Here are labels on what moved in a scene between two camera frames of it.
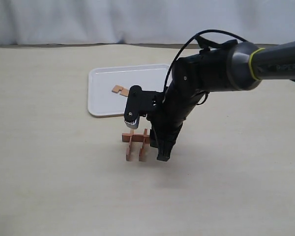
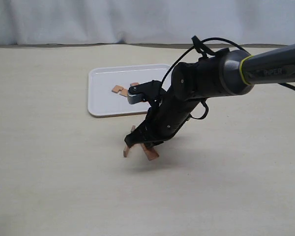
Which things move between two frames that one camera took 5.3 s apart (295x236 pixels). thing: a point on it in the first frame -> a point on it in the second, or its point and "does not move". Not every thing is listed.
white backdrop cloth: x=55 y=22 does not move
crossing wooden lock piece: x=143 y=155 -> x=151 y=153
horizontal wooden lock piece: x=123 y=91 does not move
